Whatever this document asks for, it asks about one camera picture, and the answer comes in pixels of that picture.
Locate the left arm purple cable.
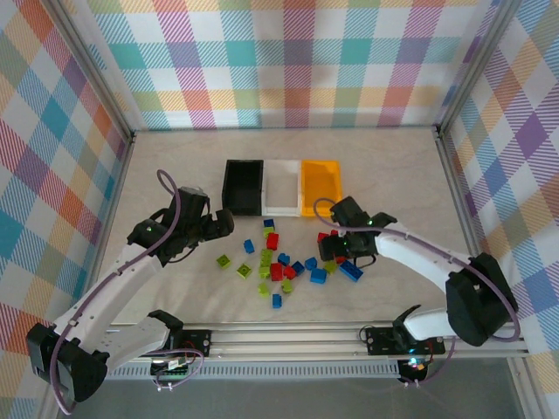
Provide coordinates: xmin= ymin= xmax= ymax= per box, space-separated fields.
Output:
xmin=48 ymin=168 xmax=205 ymax=416

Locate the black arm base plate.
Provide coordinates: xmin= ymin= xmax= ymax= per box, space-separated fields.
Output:
xmin=364 ymin=326 xmax=446 ymax=355
xmin=174 ymin=329 xmax=214 ymax=358

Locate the grey slotted cable duct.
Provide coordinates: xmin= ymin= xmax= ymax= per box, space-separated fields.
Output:
xmin=107 ymin=365 xmax=402 ymax=380

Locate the orange plastic bin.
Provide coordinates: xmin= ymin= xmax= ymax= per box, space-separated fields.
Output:
xmin=300 ymin=159 xmax=343 ymax=218

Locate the white plastic bin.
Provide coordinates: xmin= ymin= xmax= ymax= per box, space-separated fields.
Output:
xmin=260 ymin=159 xmax=303 ymax=218

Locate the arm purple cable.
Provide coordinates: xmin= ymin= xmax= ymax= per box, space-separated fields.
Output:
xmin=312 ymin=198 xmax=521 ymax=388
xmin=48 ymin=168 xmax=205 ymax=416

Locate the aluminium side rail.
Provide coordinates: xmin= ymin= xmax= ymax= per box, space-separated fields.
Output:
xmin=93 ymin=133 xmax=137 ymax=280
xmin=434 ymin=126 xmax=481 ymax=263

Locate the long aluminium base rail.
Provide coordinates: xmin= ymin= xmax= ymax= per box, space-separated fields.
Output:
xmin=108 ymin=321 xmax=530 ymax=360

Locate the long blue lego brick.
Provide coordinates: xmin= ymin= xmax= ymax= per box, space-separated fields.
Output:
xmin=338 ymin=260 xmax=364 ymax=284

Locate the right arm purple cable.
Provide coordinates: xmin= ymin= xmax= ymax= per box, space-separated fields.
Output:
xmin=312 ymin=198 xmax=521 ymax=388

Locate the aluminium frame post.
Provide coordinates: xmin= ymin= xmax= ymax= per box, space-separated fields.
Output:
xmin=41 ymin=0 xmax=136 ymax=145
xmin=434 ymin=0 xmax=525 ymax=136

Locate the black plastic bin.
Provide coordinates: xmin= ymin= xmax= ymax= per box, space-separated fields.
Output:
xmin=221 ymin=159 xmax=266 ymax=218

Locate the controller circuit board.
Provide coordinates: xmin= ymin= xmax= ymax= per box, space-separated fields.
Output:
xmin=399 ymin=355 xmax=431 ymax=381
xmin=150 ymin=355 xmax=196 ymax=381

